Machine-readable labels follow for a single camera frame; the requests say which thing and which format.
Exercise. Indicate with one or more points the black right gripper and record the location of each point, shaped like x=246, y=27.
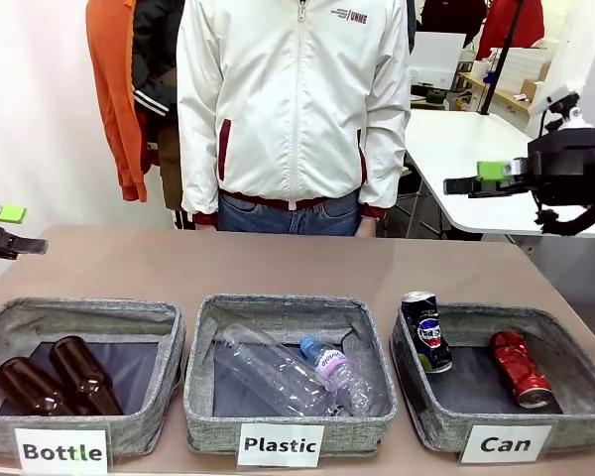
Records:
x=570, y=163

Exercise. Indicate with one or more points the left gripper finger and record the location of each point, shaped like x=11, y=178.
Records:
x=15, y=245
x=7, y=213

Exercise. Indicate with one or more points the brown glass bottle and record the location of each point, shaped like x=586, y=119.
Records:
x=79, y=369
x=25, y=384

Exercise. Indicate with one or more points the crushed black Pepsi can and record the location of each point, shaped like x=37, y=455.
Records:
x=429, y=337

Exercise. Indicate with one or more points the crushed red can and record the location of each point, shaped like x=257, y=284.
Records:
x=518, y=367

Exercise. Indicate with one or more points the small blue-capped plastic bottle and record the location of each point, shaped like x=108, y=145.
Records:
x=332, y=364

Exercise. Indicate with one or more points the large clear plastic bottle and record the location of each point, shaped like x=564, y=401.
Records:
x=273, y=369

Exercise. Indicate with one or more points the grey basket labelled Bottle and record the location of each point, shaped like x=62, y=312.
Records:
x=10, y=322

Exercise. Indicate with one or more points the grey basket labelled Can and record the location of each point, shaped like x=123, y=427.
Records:
x=575, y=377

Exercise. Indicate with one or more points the grey basket labelled Plastic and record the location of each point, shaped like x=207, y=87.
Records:
x=277, y=310

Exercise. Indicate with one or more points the white Can label card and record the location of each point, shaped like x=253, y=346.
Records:
x=506, y=443

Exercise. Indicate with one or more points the person's left hand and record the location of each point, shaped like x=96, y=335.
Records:
x=368, y=228

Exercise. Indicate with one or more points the white background table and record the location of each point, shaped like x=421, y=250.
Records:
x=466, y=144

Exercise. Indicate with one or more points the dark green background object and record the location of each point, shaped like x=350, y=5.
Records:
x=432, y=96

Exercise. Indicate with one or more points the small cardboard box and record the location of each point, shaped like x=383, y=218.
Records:
x=529, y=89

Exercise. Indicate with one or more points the stack of white boxes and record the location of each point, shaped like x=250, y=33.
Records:
x=525, y=64

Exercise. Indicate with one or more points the black tripod pole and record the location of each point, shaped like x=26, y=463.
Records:
x=502, y=54

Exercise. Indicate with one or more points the white background box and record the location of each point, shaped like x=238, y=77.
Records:
x=436, y=59

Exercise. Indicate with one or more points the person in red jacket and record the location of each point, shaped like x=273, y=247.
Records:
x=518, y=25

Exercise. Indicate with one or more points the person in black clothes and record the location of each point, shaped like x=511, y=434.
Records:
x=446, y=15

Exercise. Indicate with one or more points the person in orange jacket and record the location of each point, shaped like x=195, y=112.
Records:
x=111, y=74

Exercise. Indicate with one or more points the person in white jacket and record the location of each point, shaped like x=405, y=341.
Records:
x=292, y=99

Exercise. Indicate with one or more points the person in brown apron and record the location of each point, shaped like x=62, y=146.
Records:
x=151, y=59

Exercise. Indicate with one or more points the white Bottle label card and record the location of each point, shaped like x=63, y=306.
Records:
x=62, y=451

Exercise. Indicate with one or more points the white Plastic label card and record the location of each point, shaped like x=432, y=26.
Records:
x=280, y=444

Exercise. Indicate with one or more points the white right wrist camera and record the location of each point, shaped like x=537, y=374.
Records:
x=550, y=99

